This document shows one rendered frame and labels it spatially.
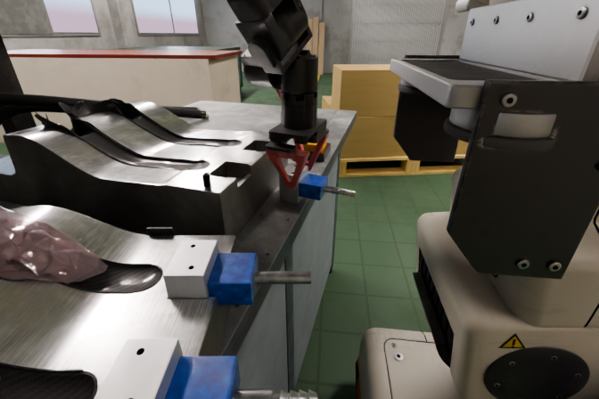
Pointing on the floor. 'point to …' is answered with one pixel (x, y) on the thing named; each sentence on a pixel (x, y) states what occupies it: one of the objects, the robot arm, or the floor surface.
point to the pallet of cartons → (374, 121)
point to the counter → (127, 77)
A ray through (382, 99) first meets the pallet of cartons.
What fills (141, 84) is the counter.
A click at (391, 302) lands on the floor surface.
